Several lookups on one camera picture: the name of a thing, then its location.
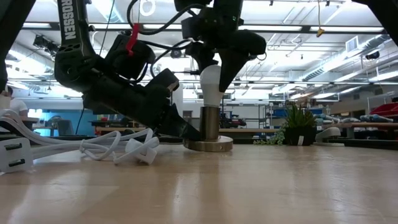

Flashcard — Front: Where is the white stapler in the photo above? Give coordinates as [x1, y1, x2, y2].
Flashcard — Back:
[314, 126, 345, 147]

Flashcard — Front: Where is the wooden side table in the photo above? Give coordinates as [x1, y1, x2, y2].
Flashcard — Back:
[20, 116, 40, 130]

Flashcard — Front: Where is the thin cord yellow connector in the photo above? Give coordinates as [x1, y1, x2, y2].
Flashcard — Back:
[316, 0, 326, 39]

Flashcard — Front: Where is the white lightbulb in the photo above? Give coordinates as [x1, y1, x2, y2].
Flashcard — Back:
[199, 64, 225, 108]

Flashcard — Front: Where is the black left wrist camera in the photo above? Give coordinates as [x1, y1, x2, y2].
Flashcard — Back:
[104, 33, 157, 81]

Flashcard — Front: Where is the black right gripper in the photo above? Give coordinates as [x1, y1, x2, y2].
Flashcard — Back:
[181, 7, 268, 93]

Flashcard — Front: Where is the black ceiling spotlight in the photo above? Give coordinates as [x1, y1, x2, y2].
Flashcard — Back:
[32, 34, 60, 56]

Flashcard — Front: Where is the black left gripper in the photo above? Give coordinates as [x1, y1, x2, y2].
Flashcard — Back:
[81, 67, 202, 142]

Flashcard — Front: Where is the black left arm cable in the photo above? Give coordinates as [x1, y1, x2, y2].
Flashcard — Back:
[126, 0, 208, 78]

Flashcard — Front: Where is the black office chair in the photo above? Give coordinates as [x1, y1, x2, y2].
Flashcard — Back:
[57, 119, 76, 137]

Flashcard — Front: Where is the person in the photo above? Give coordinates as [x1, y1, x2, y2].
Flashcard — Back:
[5, 85, 29, 118]

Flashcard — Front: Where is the white container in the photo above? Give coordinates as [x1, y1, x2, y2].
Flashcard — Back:
[0, 93, 12, 110]

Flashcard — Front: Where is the long wooden background table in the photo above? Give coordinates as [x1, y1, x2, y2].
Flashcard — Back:
[95, 126, 278, 138]

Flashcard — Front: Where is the potted green plant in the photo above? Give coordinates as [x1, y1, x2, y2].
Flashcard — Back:
[253, 104, 318, 147]

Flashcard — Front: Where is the blue shelving unit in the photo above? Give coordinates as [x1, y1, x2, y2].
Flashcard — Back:
[269, 105, 324, 128]

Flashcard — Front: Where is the folded cloth pile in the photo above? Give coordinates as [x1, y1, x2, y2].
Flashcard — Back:
[359, 113, 389, 123]

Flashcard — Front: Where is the white power plug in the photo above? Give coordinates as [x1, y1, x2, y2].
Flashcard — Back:
[0, 136, 34, 174]

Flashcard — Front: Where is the wooden table with cloths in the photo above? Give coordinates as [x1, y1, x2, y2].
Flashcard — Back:
[322, 122, 398, 140]

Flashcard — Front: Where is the white cable loop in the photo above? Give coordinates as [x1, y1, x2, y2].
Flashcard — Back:
[139, 0, 156, 17]

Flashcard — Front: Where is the red zip tie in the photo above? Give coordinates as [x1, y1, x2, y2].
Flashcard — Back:
[125, 22, 141, 57]

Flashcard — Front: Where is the brass lamp socket base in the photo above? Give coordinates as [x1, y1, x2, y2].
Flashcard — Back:
[182, 105, 234, 153]

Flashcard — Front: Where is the white inline cord switch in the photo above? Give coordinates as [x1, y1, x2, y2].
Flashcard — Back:
[124, 137, 160, 166]

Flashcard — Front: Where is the white power cord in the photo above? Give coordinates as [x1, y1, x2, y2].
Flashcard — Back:
[0, 108, 162, 166]

